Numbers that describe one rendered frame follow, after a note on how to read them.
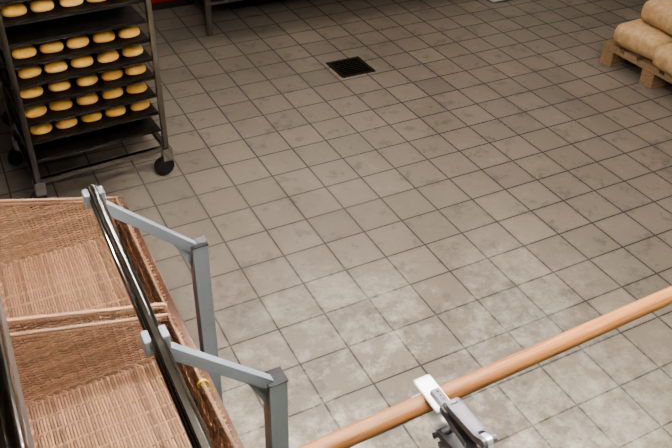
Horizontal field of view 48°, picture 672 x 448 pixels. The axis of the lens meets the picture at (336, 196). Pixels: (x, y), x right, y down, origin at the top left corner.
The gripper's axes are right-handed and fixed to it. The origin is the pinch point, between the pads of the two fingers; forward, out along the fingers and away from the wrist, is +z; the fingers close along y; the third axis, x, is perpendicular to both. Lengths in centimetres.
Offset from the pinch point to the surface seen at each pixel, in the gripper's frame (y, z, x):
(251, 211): 118, 211, 52
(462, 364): 118, 88, 85
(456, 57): 117, 312, 239
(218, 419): 46, 48, -21
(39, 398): 59, 85, -56
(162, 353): 1.2, 29.8, -34.2
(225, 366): 14.5, 34.2, -22.2
